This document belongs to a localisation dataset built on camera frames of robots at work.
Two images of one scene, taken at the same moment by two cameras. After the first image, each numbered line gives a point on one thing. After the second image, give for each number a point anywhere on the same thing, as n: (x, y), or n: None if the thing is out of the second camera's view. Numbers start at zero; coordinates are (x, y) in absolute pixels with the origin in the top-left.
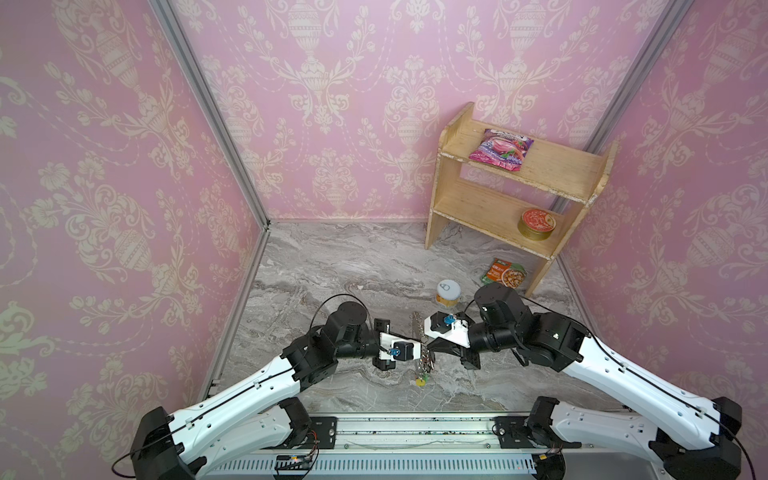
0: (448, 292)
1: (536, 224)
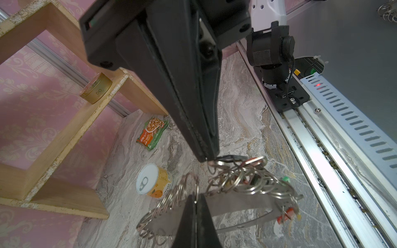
0: (154, 181)
1: (96, 88)
